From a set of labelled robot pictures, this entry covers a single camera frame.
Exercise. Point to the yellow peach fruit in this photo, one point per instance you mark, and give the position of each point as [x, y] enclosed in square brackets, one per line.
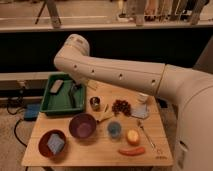
[132, 137]

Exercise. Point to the blue power box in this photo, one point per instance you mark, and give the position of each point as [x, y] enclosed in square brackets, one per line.
[32, 111]

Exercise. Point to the dark grape bunch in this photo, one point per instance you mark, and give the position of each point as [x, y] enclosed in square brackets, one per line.
[121, 106]

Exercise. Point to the yellow banana piece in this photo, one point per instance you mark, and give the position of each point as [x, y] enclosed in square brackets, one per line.
[106, 114]

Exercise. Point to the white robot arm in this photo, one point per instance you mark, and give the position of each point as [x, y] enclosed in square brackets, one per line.
[190, 90]

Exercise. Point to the blue glass cup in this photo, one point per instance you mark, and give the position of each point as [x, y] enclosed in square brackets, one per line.
[114, 129]

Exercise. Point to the purple bowl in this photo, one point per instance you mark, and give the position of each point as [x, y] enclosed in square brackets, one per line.
[82, 126]

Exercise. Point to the dark tool in tray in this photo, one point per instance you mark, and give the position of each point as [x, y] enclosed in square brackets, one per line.
[74, 87]

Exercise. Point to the metal spoon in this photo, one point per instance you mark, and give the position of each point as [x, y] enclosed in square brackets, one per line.
[141, 126]

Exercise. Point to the red bowl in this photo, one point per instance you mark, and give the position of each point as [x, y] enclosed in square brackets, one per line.
[43, 148]

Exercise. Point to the blue sponge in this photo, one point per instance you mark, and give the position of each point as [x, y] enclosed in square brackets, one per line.
[55, 143]

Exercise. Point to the grey folded cloth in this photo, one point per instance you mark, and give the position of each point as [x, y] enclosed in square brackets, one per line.
[140, 111]

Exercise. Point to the small metal cup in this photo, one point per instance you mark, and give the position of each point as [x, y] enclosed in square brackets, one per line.
[95, 103]

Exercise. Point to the grey block in tray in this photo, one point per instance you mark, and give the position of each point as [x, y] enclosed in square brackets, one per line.
[56, 86]

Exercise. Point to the white paper cup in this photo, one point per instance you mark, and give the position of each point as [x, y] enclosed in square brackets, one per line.
[143, 97]

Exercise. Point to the green plastic tray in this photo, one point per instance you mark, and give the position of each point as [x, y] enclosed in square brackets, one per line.
[59, 103]

